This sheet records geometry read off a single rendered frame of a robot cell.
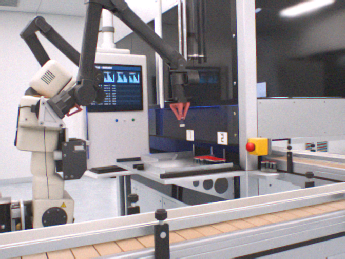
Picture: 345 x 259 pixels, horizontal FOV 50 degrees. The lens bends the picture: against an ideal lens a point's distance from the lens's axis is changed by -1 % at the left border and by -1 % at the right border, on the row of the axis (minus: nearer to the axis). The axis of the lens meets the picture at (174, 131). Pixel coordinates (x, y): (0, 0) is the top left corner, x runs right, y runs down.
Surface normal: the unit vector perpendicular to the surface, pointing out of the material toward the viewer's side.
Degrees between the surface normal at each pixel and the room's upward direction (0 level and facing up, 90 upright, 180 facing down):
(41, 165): 90
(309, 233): 90
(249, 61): 90
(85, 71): 88
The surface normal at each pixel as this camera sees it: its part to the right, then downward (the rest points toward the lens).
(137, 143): 0.55, 0.03
